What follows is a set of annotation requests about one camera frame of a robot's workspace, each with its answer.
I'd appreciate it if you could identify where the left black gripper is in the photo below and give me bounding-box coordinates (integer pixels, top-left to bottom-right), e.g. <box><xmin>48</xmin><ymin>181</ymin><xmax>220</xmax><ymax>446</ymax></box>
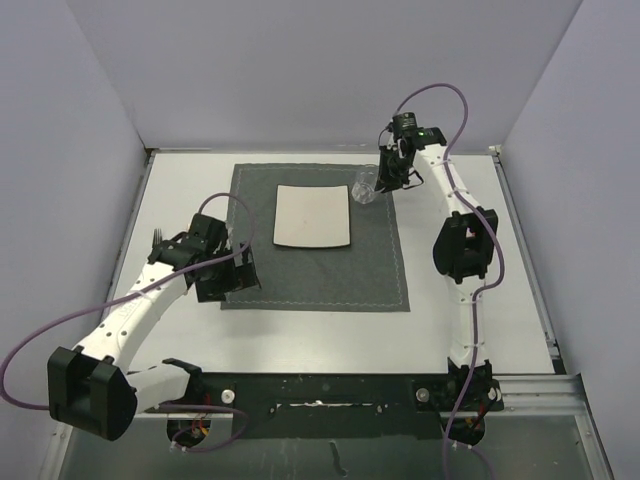
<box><xmin>197</xmin><ymin>242</ymin><xmax>259</xmax><ymax>302</ymax></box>

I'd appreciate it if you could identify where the clear drinking glass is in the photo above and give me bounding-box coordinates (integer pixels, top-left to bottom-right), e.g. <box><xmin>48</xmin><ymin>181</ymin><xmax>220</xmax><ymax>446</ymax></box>
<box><xmin>351</xmin><ymin>164</ymin><xmax>379</xmax><ymax>205</ymax></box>

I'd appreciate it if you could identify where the white rectangular plate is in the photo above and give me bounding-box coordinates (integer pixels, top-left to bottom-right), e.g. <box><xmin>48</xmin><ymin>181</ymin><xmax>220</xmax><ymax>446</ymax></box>
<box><xmin>273</xmin><ymin>185</ymin><xmax>351</xmax><ymax>249</ymax></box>

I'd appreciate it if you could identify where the grey cloth placemat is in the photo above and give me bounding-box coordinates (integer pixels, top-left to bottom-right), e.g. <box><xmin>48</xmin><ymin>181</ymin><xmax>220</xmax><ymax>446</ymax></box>
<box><xmin>221</xmin><ymin>163</ymin><xmax>410</xmax><ymax>312</ymax></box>

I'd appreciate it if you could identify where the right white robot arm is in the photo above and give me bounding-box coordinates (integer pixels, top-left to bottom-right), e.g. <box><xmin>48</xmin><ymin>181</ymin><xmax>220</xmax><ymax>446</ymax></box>
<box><xmin>375</xmin><ymin>126</ymin><xmax>498</xmax><ymax>369</ymax></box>

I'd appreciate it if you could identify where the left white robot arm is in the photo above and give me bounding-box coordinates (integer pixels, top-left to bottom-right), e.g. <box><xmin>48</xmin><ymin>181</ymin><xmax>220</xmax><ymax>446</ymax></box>
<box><xmin>47</xmin><ymin>213</ymin><xmax>259</xmax><ymax>441</ymax></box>

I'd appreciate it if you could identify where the black metal fork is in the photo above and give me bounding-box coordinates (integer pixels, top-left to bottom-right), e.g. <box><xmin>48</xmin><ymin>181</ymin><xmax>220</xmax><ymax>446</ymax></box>
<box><xmin>152</xmin><ymin>228</ymin><xmax>163</xmax><ymax>248</ymax></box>

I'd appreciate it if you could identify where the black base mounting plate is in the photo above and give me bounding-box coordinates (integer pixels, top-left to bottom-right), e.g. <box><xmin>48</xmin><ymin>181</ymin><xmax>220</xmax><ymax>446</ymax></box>
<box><xmin>159</xmin><ymin>372</ymin><xmax>504</xmax><ymax>447</ymax></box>

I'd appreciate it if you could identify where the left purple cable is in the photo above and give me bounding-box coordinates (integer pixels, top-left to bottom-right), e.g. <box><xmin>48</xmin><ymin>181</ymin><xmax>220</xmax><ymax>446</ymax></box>
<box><xmin>0</xmin><ymin>193</ymin><xmax>257</xmax><ymax>455</ymax></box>

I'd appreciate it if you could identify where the aluminium frame rail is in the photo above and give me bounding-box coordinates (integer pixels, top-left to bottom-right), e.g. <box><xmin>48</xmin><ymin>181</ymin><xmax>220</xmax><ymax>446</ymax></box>
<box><xmin>58</xmin><ymin>373</ymin><xmax>587</xmax><ymax>420</ymax></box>

